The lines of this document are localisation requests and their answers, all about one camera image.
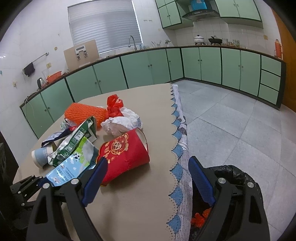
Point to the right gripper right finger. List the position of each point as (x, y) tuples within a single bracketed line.
[(201, 181)]

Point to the green upper kitchen cabinets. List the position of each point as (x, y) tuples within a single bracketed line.
[(182, 14)]

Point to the green lower kitchen cabinets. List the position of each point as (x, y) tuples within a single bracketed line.
[(248, 72)]

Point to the orange thermos bottle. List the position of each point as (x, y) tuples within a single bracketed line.
[(278, 49)]

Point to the light blue milk pouch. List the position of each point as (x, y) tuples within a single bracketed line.
[(83, 158)]

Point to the brown wooden door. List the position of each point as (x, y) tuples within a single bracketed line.
[(288, 53)]

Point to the red paper cup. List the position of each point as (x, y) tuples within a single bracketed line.
[(124, 153)]

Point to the blue red snack wrapper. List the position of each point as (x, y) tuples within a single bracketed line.
[(56, 136)]

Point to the blue box above hood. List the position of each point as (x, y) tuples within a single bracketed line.
[(198, 5)]

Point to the brown cardboard box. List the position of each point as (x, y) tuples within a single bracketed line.
[(81, 55)]

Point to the window blind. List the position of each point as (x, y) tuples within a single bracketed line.
[(109, 23)]

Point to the red plastic bag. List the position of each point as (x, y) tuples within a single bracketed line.
[(114, 105)]

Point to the blue white paper cup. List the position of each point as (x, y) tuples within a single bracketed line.
[(40, 155)]

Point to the orange plastic basin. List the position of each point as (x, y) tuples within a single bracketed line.
[(54, 77)]

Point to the steel electric kettle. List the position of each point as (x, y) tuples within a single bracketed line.
[(41, 83)]

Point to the green white milk carton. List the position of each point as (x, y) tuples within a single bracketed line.
[(70, 144)]

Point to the beige table cover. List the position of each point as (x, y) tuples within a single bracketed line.
[(135, 201)]

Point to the crumpled white paper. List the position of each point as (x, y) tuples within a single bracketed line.
[(119, 125)]

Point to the green kitchen cabinets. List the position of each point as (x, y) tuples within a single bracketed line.
[(182, 14), (248, 72)]

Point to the chrome sink faucet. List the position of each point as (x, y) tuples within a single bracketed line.
[(131, 42)]

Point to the black wok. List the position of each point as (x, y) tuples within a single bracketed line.
[(215, 41)]

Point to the black trash bag bin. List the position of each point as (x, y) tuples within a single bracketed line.
[(238, 213)]

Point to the white cooking pot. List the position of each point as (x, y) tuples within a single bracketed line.
[(199, 40)]

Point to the black range hood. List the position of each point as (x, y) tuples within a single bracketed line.
[(201, 15)]

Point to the orange foam net sleeve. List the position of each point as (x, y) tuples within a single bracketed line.
[(77, 113)]

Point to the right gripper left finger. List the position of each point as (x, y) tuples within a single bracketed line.
[(91, 181)]

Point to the blue white lace tablecloth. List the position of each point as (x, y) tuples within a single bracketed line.
[(179, 223)]

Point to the dark hanging towel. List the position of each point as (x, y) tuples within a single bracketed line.
[(29, 69)]

